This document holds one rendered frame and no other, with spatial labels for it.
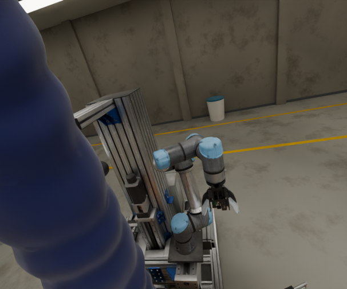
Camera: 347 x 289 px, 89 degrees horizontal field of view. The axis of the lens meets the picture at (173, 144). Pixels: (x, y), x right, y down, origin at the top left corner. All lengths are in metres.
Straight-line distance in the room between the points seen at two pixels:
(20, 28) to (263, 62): 6.62
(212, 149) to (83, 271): 0.45
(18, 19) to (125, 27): 6.51
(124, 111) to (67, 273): 0.73
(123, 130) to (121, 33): 6.01
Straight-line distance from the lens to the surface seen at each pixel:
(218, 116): 6.09
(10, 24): 0.38
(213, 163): 0.60
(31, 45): 0.38
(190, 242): 1.27
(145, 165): 1.13
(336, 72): 7.81
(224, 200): 0.69
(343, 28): 7.67
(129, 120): 1.02
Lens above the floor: 2.14
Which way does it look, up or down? 25 degrees down
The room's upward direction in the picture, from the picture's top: 14 degrees counter-clockwise
